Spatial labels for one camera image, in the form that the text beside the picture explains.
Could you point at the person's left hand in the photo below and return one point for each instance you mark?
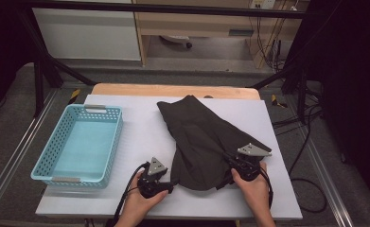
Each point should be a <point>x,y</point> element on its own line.
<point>140,206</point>

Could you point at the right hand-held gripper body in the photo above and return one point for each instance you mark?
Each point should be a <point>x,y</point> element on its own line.
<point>253,150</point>

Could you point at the white cabinet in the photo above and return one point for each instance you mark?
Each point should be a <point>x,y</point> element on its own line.
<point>88,34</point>

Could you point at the dark grey shorts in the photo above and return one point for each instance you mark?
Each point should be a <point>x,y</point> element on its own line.
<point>201,142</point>

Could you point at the black metal stand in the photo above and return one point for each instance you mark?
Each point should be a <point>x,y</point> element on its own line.
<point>302,91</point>
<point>39,78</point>

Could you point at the black horizontal frame bar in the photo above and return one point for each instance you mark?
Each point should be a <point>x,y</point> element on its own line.
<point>173,8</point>

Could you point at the aluminium floor rail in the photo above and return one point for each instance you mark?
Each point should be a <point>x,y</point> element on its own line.
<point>329,192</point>
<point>23,142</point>

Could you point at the white power strip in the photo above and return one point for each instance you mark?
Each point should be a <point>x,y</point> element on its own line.
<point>263,3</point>

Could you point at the light blue plastic basket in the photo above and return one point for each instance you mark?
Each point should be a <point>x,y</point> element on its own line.
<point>84,142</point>

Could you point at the white office chair base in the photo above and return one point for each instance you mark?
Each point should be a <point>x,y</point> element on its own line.
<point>174,38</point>

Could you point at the person's right hand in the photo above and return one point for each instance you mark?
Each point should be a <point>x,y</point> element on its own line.
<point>256,195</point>

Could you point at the white board sheet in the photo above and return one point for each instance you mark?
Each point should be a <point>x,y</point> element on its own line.
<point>141,132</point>

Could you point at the wooden table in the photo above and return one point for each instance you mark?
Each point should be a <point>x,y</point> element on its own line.
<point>141,90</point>

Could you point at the light wooden desk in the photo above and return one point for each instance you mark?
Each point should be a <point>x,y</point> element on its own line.
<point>198,25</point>

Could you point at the yellow black tape strip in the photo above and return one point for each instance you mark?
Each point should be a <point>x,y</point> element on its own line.
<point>74,94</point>
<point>277,102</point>

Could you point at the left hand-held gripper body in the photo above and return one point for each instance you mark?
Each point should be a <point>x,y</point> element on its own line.
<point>155,167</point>

